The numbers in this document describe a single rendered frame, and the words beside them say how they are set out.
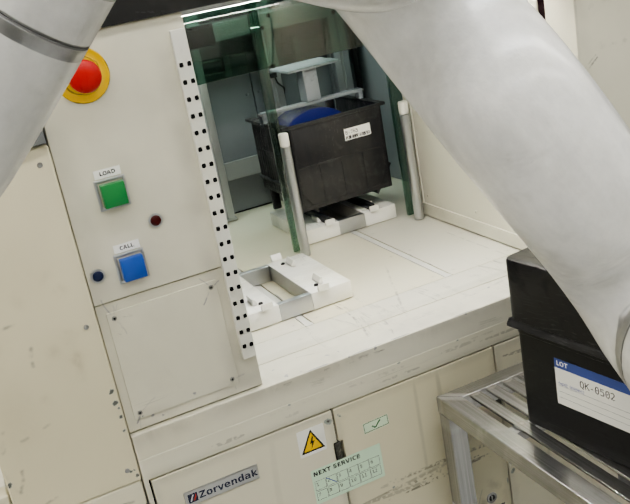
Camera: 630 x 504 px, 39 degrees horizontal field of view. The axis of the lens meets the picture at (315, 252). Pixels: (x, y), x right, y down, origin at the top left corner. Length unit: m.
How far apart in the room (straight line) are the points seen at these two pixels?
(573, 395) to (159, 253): 0.58
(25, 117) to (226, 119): 1.57
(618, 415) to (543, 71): 0.71
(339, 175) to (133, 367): 0.77
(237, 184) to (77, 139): 1.06
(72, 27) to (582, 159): 0.32
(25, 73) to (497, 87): 0.28
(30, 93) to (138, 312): 0.67
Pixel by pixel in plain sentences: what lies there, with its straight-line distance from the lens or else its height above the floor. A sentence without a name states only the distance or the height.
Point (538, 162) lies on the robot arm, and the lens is 0.57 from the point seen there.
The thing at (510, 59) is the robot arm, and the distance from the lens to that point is 0.57.
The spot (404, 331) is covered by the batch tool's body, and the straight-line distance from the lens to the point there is 1.40.
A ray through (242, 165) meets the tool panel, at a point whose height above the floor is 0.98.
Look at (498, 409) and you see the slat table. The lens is 1.38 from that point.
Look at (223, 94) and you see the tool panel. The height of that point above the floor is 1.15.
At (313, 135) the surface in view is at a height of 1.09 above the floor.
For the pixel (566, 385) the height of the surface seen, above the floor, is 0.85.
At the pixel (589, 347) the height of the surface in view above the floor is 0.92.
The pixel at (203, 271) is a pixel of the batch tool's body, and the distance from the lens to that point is 1.23.
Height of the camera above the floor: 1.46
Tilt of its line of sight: 19 degrees down
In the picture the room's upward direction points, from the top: 11 degrees counter-clockwise
